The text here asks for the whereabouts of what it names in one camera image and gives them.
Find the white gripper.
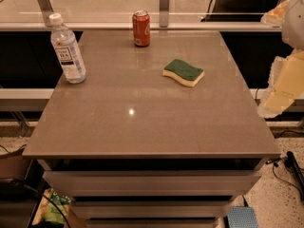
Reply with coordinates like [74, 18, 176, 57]
[257, 0, 304, 118]

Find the green and yellow sponge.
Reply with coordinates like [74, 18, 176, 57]
[162, 59, 204, 87]

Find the clear plastic water bottle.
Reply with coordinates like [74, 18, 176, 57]
[49, 13, 86, 84]

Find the black power strip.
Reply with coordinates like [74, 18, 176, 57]
[287, 151, 304, 200]

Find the orange soda can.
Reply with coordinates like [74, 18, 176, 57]
[132, 10, 150, 47]

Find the grey drawer cabinet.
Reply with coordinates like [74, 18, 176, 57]
[22, 29, 281, 228]

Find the blue perforated mat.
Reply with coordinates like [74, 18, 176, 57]
[226, 207, 258, 228]

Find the bottom grey drawer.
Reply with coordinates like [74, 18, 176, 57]
[86, 219, 215, 228]

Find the grey drawer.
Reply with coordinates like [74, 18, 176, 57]
[71, 201, 233, 219]
[44, 171, 260, 197]
[86, 219, 215, 228]

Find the middle grey drawer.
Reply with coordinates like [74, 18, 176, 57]
[71, 201, 233, 219]

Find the top grey drawer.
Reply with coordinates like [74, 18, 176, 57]
[44, 171, 260, 197]

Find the black cable right floor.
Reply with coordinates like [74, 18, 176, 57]
[265, 157, 304, 199]

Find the black cable floor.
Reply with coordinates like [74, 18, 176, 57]
[0, 178, 72, 228]
[265, 157, 304, 199]

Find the centre metal railing post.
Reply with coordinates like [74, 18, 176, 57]
[159, 0, 170, 28]

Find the metal railing post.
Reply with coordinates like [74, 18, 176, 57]
[159, 0, 170, 28]
[37, 0, 53, 27]

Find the left metal railing post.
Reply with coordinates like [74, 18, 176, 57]
[37, 0, 53, 27]

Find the black cable left floor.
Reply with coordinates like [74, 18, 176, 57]
[0, 178, 72, 228]

